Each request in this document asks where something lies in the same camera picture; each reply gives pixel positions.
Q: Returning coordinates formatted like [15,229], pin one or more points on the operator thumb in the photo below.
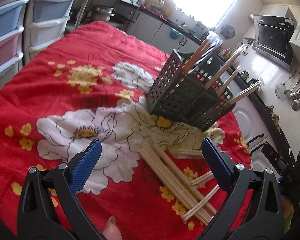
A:
[111,231]

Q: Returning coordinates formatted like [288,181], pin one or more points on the black range hood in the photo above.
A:
[272,39]

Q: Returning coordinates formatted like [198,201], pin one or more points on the teal hanging bin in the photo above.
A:
[174,34]

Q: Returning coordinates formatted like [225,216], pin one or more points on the hanging ladles and strainers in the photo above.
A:
[293,93]

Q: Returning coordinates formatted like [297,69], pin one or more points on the bundle of bamboo chopsticks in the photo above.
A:
[196,204]

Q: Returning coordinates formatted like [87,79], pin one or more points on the dark green utensil basket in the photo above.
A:
[181,98]

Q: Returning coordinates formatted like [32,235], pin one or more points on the white lower kitchen cabinets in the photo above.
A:
[174,124]

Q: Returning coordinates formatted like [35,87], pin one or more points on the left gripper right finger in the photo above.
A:
[264,217]

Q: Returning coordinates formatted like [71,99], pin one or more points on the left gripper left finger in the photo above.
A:
[37,218]

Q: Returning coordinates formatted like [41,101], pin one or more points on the steel cooking pot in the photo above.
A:
[101,13]

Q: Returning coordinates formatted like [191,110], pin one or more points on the small black wall fan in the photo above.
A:
[228,32]

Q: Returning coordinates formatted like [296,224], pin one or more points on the plastic drawer tower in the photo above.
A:
[45,22]
[12,17]

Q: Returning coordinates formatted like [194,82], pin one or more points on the black stovetop kettle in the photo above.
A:
[244,75]

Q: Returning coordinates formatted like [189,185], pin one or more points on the bamboo chopstick pair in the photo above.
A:
[202,52]

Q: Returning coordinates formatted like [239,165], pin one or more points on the red floral tablecloth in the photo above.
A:
[91,84]

